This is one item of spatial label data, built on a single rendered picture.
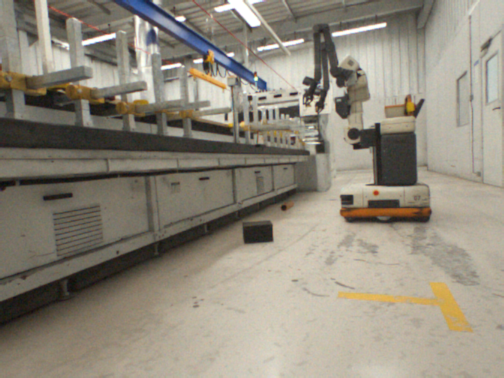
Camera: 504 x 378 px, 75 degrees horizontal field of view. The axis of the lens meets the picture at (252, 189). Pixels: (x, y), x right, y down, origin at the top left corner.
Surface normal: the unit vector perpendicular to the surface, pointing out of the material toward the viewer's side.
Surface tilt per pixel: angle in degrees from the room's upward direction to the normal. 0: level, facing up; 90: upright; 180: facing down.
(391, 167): 90
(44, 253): 90
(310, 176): 90
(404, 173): 90
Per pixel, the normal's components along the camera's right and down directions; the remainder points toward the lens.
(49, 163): 0.94, -0.04
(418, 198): -0.35, 0.09
